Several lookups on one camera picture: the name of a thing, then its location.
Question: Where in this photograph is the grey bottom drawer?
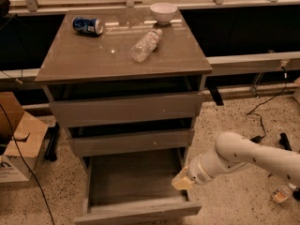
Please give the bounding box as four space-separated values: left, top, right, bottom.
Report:
74 148 201 225

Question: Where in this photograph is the grey drawer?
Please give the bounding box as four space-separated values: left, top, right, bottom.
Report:
68 128 194 157
50 92 202 128
74 148 201 225

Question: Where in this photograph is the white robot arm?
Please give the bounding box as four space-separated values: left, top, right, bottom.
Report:
172 132 300 190

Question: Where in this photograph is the grey middle drawer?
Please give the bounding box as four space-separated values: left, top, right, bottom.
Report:
68 128 194 157

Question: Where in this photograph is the grey drawer cabinet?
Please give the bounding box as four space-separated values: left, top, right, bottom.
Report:
35 6 213 176

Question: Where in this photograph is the grey top drawer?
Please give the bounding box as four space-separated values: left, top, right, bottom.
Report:
50 92 202 128

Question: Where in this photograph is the black stand leg left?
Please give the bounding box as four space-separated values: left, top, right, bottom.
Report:
44 123 60 161

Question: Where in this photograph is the clear plastic water bottle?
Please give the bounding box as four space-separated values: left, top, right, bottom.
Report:
130 29 162 62

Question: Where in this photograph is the brown cardboard box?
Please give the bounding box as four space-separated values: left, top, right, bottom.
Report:
0 92 48 183

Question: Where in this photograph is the white ceramic bowl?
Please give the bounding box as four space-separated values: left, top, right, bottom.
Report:
150 3 177 24

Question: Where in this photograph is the blue soda can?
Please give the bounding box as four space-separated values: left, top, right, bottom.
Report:
72 17 103 36

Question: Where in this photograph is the metal window railing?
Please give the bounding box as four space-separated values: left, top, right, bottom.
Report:
0 0 300 83

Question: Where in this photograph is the black cable on left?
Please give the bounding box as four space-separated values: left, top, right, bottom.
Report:
0 103 56 225

